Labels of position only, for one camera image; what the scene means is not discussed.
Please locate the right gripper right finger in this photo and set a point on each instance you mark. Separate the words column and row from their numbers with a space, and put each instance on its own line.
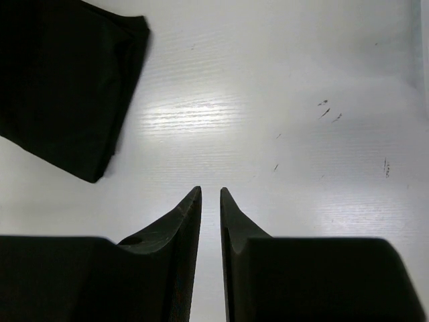
column 270, row 278

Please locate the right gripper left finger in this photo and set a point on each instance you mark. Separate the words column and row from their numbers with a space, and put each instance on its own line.
column 148, row 276

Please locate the black t shirt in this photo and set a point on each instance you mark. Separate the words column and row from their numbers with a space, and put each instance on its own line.
column 68, row 74

